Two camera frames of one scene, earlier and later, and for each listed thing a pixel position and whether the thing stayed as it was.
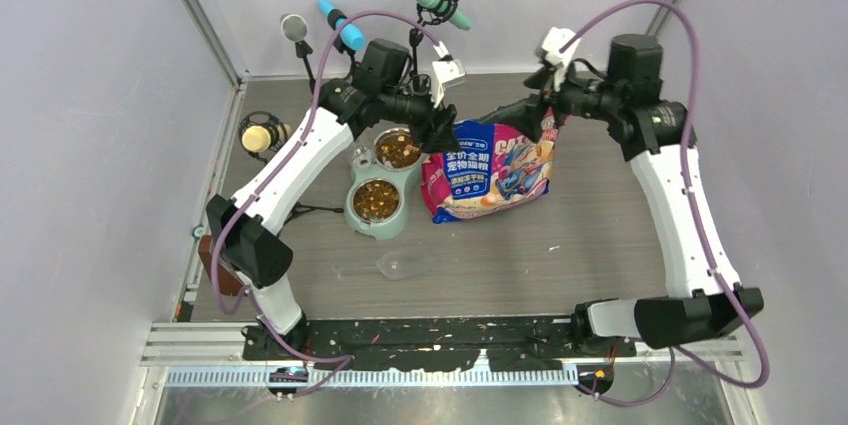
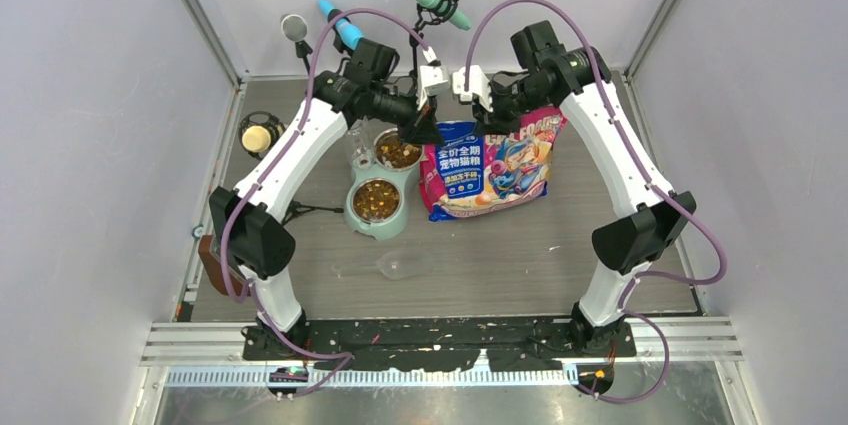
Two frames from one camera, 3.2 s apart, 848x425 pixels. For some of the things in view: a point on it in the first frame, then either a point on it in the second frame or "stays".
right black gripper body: [572, 98] -> [509, 103]
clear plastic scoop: [395, 265] stays
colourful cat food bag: [495, 167] stays
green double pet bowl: [377, 199] stays
